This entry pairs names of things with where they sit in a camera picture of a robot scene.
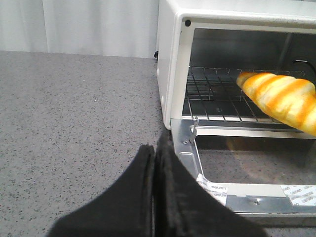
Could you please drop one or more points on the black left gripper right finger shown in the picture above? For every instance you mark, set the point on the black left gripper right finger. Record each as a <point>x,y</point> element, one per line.
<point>184,209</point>

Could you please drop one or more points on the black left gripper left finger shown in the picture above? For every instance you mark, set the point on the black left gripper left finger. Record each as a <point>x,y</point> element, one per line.
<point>122,210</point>

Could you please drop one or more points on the glass oven door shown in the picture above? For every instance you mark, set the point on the glass oven door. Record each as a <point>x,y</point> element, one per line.
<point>264,172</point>

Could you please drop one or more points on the yellow striped bread roll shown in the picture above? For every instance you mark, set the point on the yellow striped bread roll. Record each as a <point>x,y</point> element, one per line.
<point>287,99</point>

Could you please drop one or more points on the white Toshiba toaster oven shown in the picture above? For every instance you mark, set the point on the white Toshiba toaster oven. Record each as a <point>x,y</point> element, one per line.
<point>267,35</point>

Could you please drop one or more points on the white curtain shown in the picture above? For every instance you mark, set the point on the white curtain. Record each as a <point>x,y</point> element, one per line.
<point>97,27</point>

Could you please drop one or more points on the metal wire oven rack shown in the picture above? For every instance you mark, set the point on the metal wire oven rack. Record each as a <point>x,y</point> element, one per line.
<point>213,94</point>

